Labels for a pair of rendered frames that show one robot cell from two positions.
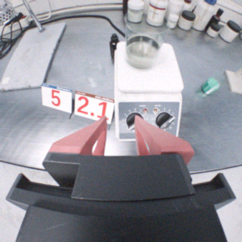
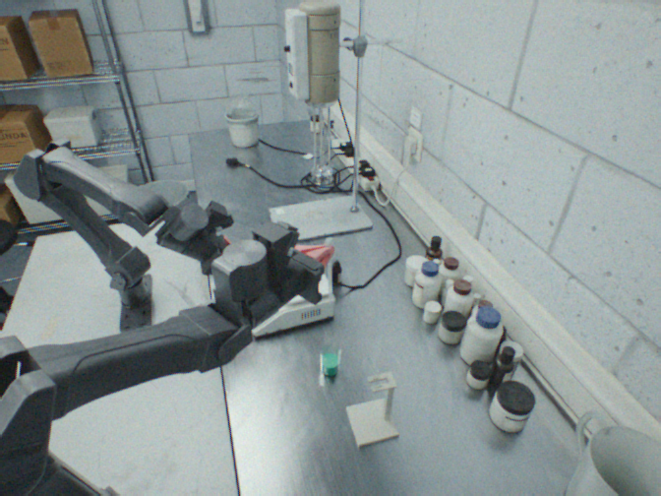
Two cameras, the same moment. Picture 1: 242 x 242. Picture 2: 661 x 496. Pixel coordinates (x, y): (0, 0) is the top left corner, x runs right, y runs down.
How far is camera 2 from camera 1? 96 cm
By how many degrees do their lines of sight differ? 50
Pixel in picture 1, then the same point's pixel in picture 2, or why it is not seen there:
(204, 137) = (263, 370)
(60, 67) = not seen: hidden behind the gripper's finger
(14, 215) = (152, 256)
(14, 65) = (298, 210)
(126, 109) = not seen: hidden behind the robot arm
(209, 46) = (427, 375)
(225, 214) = (158, 429)
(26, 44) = (329, 207)
